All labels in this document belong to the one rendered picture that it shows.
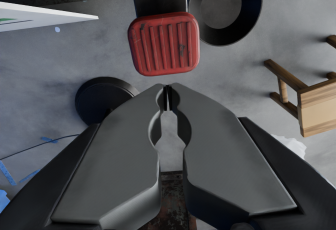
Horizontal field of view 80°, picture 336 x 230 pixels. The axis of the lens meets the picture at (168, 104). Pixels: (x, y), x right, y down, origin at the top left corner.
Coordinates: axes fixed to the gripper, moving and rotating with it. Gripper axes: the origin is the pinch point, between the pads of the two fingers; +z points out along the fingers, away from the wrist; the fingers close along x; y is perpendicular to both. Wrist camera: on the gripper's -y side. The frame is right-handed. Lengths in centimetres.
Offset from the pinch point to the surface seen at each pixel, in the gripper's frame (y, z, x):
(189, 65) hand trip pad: 2.5, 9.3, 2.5
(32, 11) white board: 0.6, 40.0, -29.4
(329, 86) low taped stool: 31, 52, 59
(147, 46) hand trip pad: 0.4, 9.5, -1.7
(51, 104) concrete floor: 53, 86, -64
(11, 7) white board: -1.0, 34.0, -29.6
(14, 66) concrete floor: 31, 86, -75
